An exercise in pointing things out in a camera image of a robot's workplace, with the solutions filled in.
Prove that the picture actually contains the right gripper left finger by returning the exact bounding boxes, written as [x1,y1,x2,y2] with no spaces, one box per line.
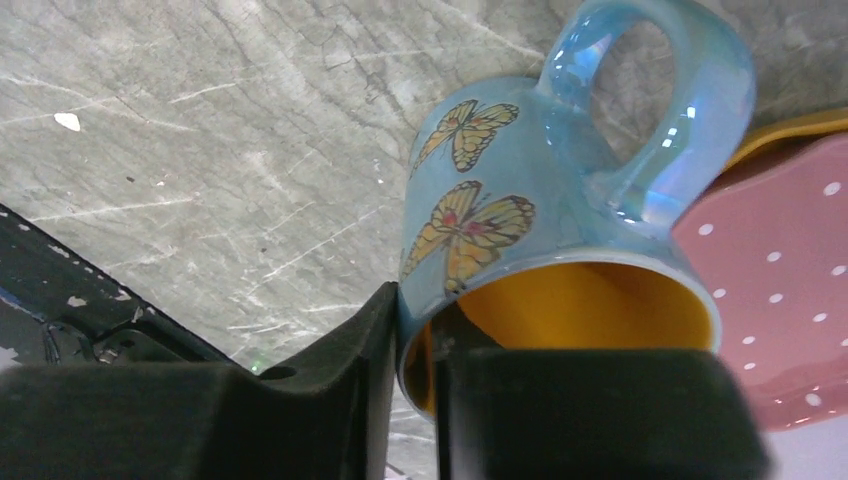
[1,282,397,479]

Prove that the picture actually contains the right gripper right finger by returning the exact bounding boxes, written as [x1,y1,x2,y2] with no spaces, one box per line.
[431,306,772,479]

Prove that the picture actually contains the blue butterfly mug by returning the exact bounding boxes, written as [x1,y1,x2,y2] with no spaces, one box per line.
[397,1,756,419]

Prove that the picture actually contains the pink polka dot plate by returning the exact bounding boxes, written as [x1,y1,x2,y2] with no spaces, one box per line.
[673,133,847,431]

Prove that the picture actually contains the yellow polka dot plate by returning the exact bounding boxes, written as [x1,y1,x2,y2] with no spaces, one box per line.
[722,107,847,173]

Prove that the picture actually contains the black base frame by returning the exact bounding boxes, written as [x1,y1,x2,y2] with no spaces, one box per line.
[1,206,230,365]

